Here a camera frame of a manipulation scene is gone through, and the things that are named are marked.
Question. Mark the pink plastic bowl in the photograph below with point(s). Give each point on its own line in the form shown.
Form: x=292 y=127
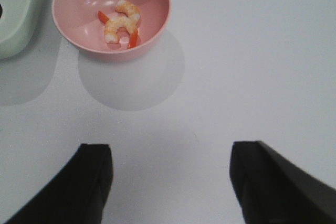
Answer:
x=78 y=22

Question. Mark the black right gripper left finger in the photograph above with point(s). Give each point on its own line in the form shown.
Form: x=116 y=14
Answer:
x=77 y=194

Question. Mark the cooked shrimp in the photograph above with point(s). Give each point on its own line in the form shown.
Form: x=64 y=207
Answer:
x=127 y=8
x=118 y=31

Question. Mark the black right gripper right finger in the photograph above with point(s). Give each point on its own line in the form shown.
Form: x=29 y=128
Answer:
x=271 y=189

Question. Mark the green breakfast maker base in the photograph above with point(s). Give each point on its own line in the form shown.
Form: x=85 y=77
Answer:
x=18 y=23

